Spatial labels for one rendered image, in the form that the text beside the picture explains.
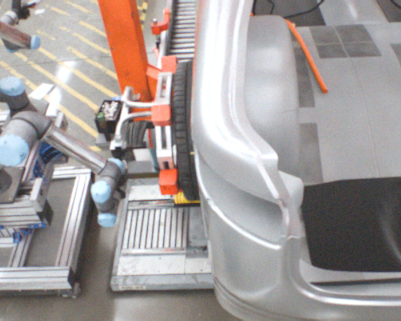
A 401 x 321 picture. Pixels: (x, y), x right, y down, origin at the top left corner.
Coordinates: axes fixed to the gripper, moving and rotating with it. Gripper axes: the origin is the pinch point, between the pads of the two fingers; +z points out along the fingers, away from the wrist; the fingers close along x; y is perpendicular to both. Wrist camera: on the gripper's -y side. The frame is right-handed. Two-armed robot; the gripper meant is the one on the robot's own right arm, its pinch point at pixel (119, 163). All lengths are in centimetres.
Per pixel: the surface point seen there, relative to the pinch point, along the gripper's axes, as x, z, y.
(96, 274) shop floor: 32, -9, -83
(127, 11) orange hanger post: -4, 63, 43
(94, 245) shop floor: 36, 12, -83
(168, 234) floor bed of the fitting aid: -10, 15, -77
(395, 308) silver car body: -93, -91, 34
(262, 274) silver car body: -58, -84, 43
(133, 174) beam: 15, 60, -71
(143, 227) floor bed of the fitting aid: 5, 20, -77
